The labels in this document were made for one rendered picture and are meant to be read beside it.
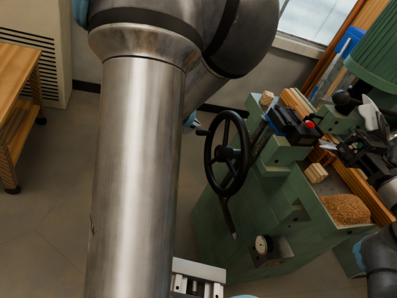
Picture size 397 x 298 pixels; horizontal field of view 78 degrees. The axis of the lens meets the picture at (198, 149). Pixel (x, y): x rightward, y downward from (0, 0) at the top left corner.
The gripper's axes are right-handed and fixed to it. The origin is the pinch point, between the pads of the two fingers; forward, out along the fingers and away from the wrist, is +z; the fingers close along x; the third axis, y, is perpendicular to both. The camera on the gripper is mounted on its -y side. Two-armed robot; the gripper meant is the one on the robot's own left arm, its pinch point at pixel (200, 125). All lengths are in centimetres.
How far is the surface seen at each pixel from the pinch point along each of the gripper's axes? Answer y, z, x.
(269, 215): -0.3, 28.1, 28.1
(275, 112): -23.1, 5.6, 10.2
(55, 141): 103, -14, -66
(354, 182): -29, 31, 30
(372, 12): -103, 111, -107
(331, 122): -33.8, 22.5, 12.8
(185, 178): 62, 62, -38
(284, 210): -7.0, 24.6, 30.4
